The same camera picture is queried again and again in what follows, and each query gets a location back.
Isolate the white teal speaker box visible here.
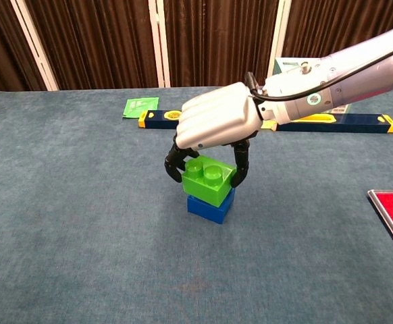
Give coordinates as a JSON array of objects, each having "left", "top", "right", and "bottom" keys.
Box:
[{"left": 273, "top": 56, "right": 351, "bottom": 114}]

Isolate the blue felt table cover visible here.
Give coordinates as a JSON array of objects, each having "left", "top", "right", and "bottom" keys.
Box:
[{"left": 0, "top": 84, "right": 393, "bottom": 324}]

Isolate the white partition frame post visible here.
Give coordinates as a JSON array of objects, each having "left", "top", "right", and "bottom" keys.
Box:
[
  {"left": 265, "top": 0, "right": 292, "bottom": 87},
  {"left": 148, "top": 0, "right": 171, "bottom": 88},
  {"left": 9, "top": 0, "right": 59, "bottom": 91}
]

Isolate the green building block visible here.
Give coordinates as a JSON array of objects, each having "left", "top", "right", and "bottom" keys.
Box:
[{"left": 181, "top": 155, "right": 237, "bottom": 208}]

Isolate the green sachet packet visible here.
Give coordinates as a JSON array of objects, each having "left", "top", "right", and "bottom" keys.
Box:
[{"left": 122, "top": 97, "right": 160, "bottom": 120}]

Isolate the blue building block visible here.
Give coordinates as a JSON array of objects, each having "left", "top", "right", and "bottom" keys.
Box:
[{"left": 186, "top": 187, "right": 236, "bottom": 225}]

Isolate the dark brown curtain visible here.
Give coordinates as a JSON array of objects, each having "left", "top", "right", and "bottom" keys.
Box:
[{"left": 0, "top": 0, "right": 393, "bottom": 97}]

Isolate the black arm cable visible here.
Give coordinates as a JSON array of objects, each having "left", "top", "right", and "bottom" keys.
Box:
[{"left": 245, "top": 38, "right": 393, "bottom": 102}]

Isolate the blue yellow spirit level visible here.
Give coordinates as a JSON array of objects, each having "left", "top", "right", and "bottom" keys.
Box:
[{"left": 137, "top": 109, "right": 393, "bottom": 135}]

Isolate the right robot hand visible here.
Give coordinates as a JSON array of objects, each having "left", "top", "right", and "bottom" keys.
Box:
[{"left": 163, "top": 82, "right": 263, "bottom": 189}]

